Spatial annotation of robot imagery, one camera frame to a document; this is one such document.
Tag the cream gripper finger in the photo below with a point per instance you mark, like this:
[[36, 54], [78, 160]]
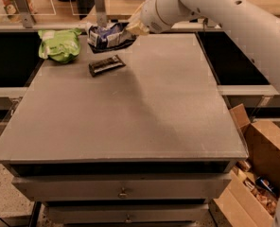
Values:
[[136, 15], [137, 28]]

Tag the blue chip bag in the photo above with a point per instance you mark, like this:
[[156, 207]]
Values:
[[114, 37]]

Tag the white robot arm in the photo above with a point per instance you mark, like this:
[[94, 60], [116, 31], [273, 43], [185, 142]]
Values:
[[255, 31]]

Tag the black rxbar chocolate bar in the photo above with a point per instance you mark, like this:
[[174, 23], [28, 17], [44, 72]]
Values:
[[98, 67]]

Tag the green chip bag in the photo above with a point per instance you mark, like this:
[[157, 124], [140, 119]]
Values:
[[62, 46]]

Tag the grey upper drawer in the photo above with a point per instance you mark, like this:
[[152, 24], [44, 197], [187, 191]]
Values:
[[122, 187]]

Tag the grey drawer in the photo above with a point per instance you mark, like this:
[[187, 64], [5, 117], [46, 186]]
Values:
[[126, 213], [122, 187]]

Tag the grey lower drawer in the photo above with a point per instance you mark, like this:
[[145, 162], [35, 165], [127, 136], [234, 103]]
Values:
[[126, 213]]

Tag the blue snack pack in box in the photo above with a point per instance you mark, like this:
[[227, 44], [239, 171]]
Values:
[[264, 183]]

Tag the cardboard box with snacks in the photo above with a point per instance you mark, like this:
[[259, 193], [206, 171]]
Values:
[[243, 203]]

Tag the middle metal bracket post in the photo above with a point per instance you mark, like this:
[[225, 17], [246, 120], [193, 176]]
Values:
[[101, 16]]

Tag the left metal bracket post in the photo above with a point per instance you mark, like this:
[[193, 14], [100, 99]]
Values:
[[26, 16]]

